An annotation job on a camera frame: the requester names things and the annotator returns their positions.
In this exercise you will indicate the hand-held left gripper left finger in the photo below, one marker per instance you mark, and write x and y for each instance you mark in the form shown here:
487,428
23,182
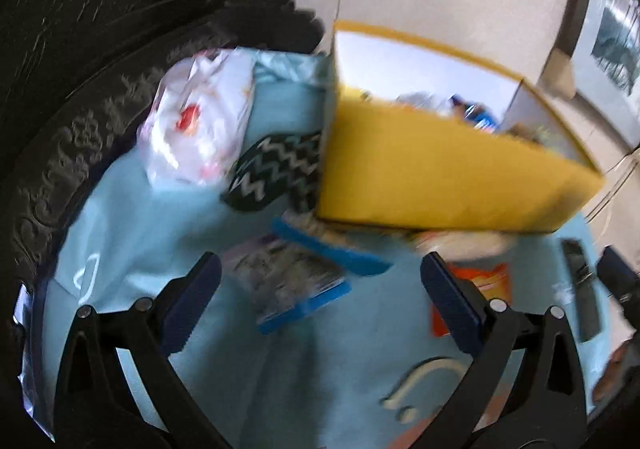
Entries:
192,304

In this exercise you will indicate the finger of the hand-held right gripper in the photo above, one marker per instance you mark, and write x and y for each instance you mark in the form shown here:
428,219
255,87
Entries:
617,276

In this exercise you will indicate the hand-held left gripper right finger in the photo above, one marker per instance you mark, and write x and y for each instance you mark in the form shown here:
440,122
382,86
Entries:
450,309

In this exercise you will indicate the yellow cardboard box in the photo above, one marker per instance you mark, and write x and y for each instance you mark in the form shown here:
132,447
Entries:
430,169

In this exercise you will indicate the blue cookie packet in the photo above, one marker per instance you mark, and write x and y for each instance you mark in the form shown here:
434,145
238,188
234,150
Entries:
475,113

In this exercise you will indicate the person's right hand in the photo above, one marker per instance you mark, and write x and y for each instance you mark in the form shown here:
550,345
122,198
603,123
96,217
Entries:
616,371

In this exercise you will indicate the orange snack packet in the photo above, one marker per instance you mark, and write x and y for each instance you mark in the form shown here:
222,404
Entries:
487,281

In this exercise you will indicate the beige snack packet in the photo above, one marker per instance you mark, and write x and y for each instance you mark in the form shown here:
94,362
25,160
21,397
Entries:
460,244

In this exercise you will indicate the blue clear snack packet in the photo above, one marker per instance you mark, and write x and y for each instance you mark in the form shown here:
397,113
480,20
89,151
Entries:
290,284

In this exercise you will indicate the blue edged snack packet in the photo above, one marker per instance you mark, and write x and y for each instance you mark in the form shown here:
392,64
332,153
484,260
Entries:
330,249

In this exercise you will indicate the light blue tablecloth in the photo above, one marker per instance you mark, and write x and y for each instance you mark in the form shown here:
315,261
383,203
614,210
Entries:
310,379

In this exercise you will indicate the black zigzag patterned cloth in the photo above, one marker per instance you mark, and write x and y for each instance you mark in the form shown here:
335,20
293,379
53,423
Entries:
272,169

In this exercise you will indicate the white plastic bag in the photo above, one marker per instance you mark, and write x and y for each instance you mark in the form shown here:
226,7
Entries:
195,119

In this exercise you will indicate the cardboard corner protector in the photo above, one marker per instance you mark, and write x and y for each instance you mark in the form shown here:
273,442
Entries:
559,74

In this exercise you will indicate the large framed painting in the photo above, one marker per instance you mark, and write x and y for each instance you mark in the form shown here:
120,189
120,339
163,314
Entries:
610,29

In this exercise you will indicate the dark carved wooden furniture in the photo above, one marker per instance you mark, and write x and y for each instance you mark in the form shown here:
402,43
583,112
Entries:
100,54

